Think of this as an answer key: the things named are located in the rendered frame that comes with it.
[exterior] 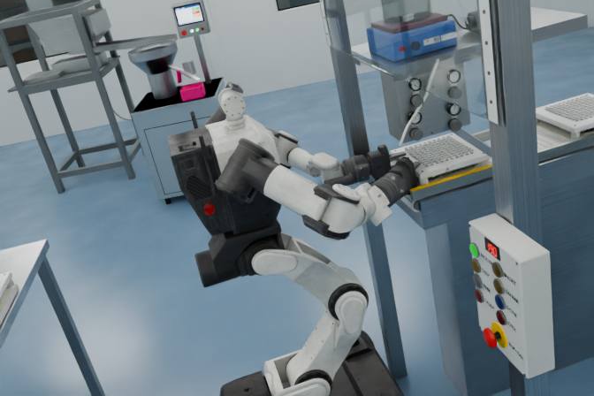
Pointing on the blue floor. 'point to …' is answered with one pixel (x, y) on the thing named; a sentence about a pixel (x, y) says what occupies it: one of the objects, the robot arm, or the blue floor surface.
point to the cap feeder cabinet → (150, 133)
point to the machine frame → (345, 64)
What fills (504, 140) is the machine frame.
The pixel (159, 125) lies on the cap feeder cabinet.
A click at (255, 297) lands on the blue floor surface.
